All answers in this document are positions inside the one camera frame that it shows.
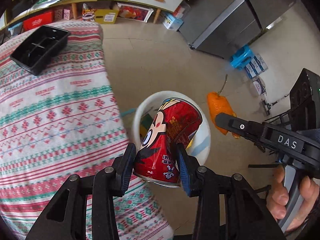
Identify blue plastic stool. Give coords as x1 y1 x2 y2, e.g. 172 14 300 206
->
229 44 254 70

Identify white blue packets on floor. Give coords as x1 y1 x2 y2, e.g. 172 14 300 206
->
244 54 268 79

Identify red gift box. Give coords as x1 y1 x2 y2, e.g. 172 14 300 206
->
23 10 54 31

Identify orange mesh bag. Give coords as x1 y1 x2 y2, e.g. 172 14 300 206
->
207 92 236 135

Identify grey refrigerator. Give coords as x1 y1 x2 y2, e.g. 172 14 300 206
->
179 0 296 59

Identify person's right hand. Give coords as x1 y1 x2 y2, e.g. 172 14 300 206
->
266 165 317 233

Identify yellow cardboard box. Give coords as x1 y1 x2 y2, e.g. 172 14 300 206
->
94 9 119 24

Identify white trash bin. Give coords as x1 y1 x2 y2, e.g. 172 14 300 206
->
131 90 211 166

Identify colourful picture box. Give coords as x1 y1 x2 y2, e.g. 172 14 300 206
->
117 3 154 23

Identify white blue carton on floor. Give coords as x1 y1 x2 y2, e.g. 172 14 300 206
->
161 11 183 31

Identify patterned knit tablecloth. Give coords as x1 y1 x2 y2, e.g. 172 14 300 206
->
0 21 175 240

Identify red drink can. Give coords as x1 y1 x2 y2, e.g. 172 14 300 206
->
133 98 202 187

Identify black plastic compartment tray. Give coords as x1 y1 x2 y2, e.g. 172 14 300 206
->
10 25 71 76

